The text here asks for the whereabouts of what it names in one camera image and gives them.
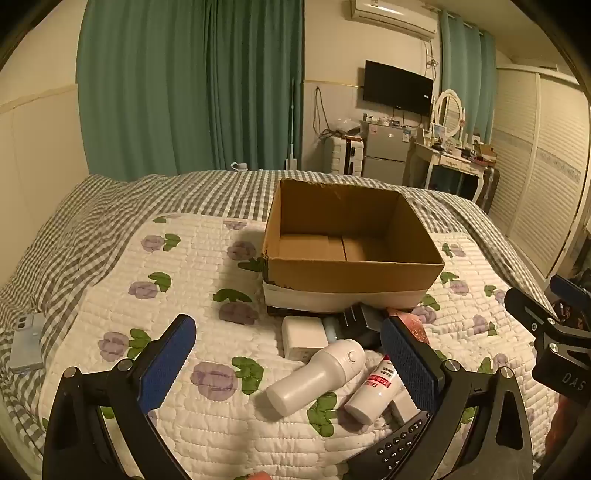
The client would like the pale blue smartphone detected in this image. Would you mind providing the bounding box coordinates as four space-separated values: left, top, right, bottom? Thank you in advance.
8 313 48 372

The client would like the dark hanging cable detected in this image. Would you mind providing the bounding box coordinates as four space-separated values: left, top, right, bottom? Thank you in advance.
314 85 334 139

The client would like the white bottle red label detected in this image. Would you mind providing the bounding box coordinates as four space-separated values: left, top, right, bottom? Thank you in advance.
344 355 402 423

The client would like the cardboard box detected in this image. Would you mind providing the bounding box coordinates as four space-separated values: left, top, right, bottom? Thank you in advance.
262 178 445 317

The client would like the grey two-door fridge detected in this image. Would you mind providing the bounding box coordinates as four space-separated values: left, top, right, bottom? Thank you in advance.
360 121 414 188

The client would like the white dressing table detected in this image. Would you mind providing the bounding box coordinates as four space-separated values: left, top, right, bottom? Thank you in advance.
409 138 492 204

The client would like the white power adapter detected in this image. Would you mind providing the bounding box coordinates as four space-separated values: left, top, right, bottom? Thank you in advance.
281 316 329 361

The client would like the white mop pole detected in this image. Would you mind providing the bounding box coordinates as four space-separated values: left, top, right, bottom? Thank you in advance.
284 78 298 171

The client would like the red packet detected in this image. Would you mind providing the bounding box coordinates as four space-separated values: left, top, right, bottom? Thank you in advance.
388 308 430 344

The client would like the black remote control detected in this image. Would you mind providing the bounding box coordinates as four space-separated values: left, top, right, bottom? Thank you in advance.
355 411 435 480

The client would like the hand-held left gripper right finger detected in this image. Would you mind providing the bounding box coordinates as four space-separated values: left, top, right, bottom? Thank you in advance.
381 315 536 480

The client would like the wide green curtain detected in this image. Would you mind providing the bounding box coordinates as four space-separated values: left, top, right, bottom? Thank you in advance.
76 0 305 181

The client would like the black power adapter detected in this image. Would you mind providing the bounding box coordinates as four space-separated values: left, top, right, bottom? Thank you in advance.
330 305 389 349

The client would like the small white box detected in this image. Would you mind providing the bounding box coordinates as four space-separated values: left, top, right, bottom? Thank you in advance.
390 390 423 425

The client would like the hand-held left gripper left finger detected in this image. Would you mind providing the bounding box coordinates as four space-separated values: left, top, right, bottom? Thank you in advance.
43 314 197 480

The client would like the clear plastic bag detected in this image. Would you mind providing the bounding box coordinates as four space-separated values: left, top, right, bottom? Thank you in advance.
332 117 361 137

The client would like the white ribbed suitcase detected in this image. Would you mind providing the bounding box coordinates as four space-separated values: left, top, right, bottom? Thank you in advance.
323 134 365 175

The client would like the white oval mirror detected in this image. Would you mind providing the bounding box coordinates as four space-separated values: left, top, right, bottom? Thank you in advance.
434 89 465 138

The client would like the person's dark floral clothing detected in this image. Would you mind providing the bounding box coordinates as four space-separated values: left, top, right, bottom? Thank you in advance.
551 295 591 333

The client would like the white louvred wardrobe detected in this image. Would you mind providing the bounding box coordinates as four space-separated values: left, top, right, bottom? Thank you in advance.
487 65 591 278

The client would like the white floral quilt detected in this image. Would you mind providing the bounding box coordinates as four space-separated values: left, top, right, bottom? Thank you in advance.
39 212 561 480

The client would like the black wall television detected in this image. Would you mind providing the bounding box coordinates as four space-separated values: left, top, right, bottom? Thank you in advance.
362 60 435 116

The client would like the narrow green curtain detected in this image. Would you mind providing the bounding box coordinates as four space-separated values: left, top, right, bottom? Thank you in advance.
438 9 498 144

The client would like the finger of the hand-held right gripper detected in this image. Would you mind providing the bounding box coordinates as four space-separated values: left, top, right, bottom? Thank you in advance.
549 274 591 330
504 288 560 343

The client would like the white handheld massager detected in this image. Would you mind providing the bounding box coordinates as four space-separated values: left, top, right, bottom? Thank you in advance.
265 339 366 422

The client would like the white air conditioner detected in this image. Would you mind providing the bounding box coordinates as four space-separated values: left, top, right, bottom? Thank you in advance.
350 0 438 40

